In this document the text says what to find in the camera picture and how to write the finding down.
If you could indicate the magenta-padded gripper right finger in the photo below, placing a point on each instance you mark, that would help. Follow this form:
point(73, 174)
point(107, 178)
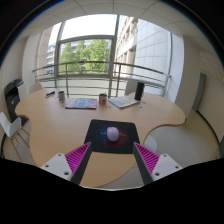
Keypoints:
point(166, 165)

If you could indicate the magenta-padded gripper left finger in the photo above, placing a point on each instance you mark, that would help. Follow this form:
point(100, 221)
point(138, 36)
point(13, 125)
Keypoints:
point(56, 165)

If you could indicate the pink and lilac computer mouse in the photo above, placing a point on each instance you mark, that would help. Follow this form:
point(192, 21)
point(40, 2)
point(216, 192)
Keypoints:
point(112, 134)

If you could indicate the black mouse pad, swirl print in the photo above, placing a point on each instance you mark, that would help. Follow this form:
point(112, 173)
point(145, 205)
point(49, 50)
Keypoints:
point(96, 140)

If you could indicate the white chair with wooden legs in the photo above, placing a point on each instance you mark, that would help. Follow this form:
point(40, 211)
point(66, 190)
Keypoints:
point(10, 125)

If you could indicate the red and blue printed mat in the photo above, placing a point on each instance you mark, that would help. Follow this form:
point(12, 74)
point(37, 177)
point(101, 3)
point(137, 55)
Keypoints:
point(81, 103)

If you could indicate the printed can with red band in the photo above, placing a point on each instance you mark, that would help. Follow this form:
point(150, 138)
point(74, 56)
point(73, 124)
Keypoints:
point(61, 97)

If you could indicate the dark blue stapler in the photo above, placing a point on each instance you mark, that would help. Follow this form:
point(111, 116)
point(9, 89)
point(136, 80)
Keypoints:
point(50, 94)

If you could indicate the light blue illustrated book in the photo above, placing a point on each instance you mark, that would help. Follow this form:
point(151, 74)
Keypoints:
point(123, 101)

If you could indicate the tall black bottle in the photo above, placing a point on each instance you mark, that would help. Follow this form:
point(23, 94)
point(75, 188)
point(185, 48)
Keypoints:
point(139, 91)

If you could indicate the black and white printer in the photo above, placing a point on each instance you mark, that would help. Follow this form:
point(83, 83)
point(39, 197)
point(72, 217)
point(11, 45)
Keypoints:
point(13, 98)

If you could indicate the white printed mug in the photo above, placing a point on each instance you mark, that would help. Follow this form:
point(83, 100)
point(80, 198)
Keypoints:
point(103, 99)

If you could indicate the grey metal balcony railing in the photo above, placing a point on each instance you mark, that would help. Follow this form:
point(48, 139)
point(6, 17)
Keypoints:
point(86, 76)

